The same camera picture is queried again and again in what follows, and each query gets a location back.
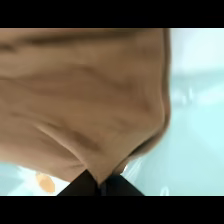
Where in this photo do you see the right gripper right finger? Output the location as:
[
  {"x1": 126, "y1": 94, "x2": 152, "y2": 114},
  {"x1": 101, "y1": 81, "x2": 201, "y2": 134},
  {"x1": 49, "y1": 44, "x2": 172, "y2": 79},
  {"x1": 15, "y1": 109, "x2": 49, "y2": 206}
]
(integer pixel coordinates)
[{"x1": 99, "y1": 173, "x2": 146, "y2": 197}]

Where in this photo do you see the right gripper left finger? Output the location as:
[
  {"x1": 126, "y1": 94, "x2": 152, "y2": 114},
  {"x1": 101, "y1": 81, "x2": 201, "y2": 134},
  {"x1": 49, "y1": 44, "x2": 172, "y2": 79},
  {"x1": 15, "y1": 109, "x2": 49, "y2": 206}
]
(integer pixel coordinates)
[{"x1": 56, "y1": 169, "x2": 101, "y2": 197}]

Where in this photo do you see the tan shirt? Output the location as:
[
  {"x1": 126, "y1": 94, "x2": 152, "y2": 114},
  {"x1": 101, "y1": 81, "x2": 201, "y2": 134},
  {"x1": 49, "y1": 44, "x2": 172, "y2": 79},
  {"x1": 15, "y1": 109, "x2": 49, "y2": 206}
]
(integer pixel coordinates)
[{"x1": 0, "y1": 27, "x2": 172, "y2": 186}]

